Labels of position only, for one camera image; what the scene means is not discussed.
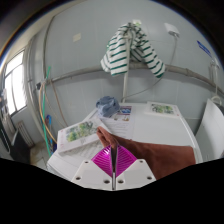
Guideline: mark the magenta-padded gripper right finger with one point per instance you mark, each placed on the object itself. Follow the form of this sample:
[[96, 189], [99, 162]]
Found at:
[[136, 175]]

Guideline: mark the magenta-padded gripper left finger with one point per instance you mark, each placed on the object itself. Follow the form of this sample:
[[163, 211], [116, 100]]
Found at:
[[87, 173]]

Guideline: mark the brown towel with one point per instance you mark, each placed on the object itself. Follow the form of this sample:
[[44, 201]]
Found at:
[[160, 156]]

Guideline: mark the booklet with green picture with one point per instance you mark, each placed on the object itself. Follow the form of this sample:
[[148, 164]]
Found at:
[[77, 133]]

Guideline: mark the white chest appliance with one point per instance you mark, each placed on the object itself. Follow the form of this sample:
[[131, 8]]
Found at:
[[160, 130]]

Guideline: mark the white printed leaflet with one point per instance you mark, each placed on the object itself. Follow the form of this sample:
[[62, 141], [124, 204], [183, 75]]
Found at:
[[121, 121]]

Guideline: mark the blue crumpled cloth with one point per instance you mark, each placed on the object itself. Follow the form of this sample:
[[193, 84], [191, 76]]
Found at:
[[107, 106]]

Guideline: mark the flat sheet with green picture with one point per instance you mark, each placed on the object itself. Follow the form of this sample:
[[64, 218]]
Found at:
[[162, 109]]

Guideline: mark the white top-loading washing machine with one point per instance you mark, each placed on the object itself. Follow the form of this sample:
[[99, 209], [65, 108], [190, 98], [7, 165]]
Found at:
[[211, 131]]

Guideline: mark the window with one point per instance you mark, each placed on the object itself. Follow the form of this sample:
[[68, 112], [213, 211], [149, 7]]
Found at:
[[15, 83]]

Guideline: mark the green white striped cloth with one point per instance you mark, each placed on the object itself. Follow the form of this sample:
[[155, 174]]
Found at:
[[116, 55]]

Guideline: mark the grey horizontal wall pipe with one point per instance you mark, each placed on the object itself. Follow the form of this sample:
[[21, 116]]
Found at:
[[186, 70]]

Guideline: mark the wall water tap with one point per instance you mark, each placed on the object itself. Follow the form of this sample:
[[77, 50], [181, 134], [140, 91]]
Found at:
[[213, 68]]

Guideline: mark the blue wall sign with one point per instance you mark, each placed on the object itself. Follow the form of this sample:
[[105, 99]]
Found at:
[[203, 48]]

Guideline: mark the white wall socket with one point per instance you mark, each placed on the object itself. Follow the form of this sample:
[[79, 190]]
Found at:
[[171, 30]]

